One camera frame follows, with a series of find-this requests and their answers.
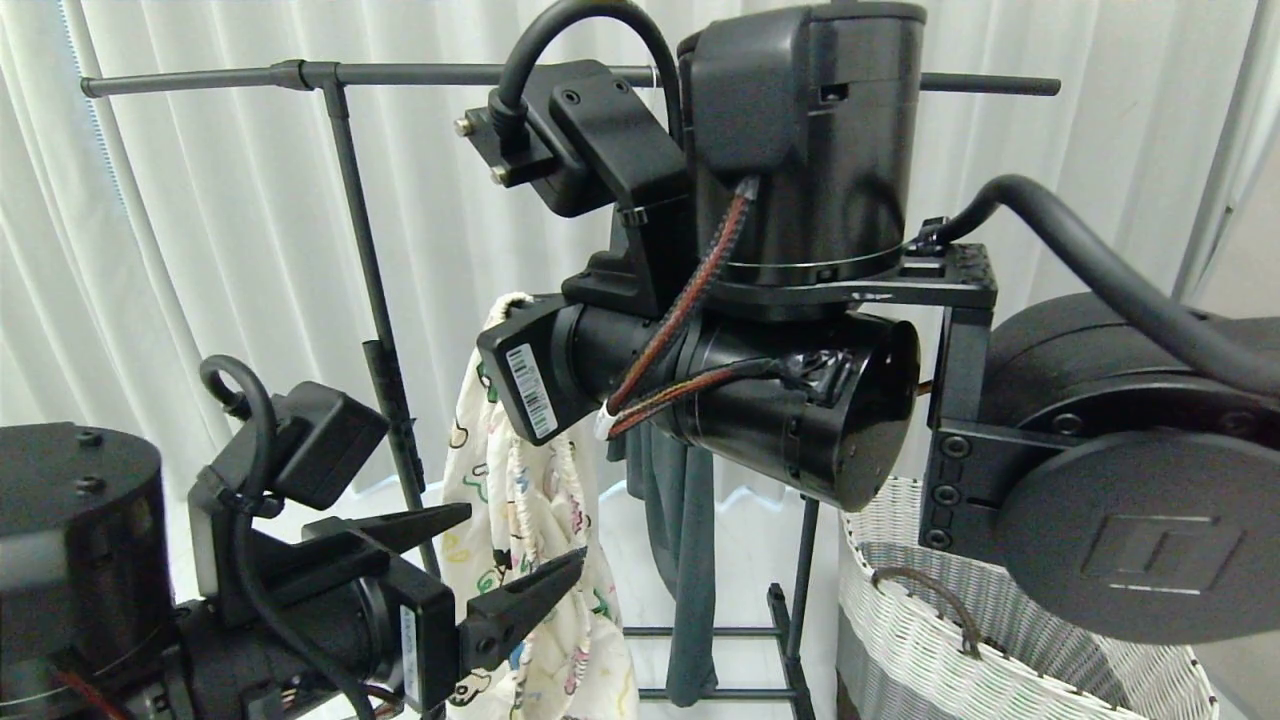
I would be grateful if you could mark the dark grey sleeveless shirt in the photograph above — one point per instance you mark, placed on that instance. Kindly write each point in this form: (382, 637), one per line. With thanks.
(690, 560)

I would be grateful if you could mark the black clothes rack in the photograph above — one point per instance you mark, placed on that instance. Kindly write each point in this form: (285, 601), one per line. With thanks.
(400, 74)

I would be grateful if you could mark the cream printed garment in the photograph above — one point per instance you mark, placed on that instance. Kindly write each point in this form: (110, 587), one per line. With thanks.
(520, 500)

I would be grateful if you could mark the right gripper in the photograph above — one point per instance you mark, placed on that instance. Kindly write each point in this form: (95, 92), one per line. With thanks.
(860, 450)

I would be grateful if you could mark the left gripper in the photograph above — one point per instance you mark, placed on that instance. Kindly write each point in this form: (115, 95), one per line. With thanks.
(430, 650)

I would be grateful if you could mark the white curtain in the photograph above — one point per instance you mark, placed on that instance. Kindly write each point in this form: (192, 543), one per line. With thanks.
(200, 250)

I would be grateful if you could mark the white laundry basket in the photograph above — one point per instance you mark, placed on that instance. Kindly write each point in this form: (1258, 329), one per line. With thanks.
(900, 640)

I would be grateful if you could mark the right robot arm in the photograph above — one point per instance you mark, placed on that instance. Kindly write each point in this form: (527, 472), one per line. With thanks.
(1150, 480)

